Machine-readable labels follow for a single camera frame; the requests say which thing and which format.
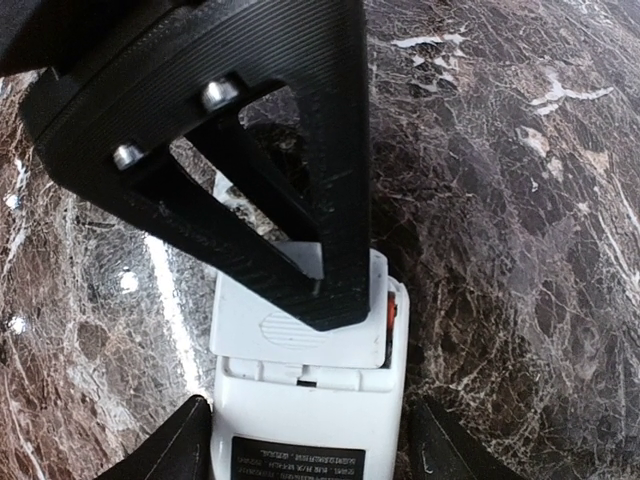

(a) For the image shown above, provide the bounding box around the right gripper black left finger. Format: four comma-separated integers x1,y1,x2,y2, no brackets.
97,395,212,480

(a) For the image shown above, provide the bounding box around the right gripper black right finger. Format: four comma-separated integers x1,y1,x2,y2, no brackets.
409,397,522,480

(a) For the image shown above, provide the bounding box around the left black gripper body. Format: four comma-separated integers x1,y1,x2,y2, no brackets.
1,1,210,140

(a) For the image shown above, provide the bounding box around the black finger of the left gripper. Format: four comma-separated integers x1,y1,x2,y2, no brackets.
37,1,370,331
124,114,326,281

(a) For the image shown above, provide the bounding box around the white red remote control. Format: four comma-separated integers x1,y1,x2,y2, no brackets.
209,251,410,479

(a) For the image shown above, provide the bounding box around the white battery cover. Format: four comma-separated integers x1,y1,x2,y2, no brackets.
209,242,390,370

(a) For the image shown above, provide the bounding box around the orange battery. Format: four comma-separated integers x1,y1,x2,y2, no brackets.
383,291,398,368

